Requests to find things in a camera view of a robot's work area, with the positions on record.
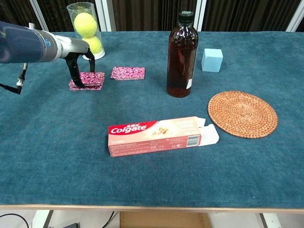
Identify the clear plastic ball tube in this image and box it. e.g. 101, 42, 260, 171
66, 1, 106, 61

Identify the light blue foam cube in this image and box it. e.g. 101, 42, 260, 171
201, 48, 224, 73

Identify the white table leg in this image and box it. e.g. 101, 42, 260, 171
31, 210, 54, 228
259, 213, 284, 228

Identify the pink patterned block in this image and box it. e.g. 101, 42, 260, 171
110, 66, 146, 81
79, 72, 105, 86
68, 79, 103, 92

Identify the dark glass bottle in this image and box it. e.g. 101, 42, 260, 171
166, 10, 199, 98

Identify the white frame post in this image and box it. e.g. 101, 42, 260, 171
285, 0, 304, 32
95, 0, 117, 32
29, 0, 50, 33
194, 0, 207, 32

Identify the round woven rattan coaster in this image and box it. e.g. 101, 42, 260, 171
208, 90, 279, 139

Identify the teal velvet table cloth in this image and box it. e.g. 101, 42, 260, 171
0, 31, 304, 210

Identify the brown cardboard box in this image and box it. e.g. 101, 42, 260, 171
119, 211, 212, 228

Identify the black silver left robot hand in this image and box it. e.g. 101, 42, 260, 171
59, 36, 95, 88

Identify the yellow tennis ball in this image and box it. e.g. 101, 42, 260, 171
74, 12, 98, 38
82, 35, 103, 55

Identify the red Colgate toothpaste box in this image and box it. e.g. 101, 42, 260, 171
108, 116, 220, 158

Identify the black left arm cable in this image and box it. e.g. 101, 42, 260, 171
0, 63, 29, 95

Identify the dark brown pleated curtain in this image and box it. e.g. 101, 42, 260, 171
0, 0, 304, 33

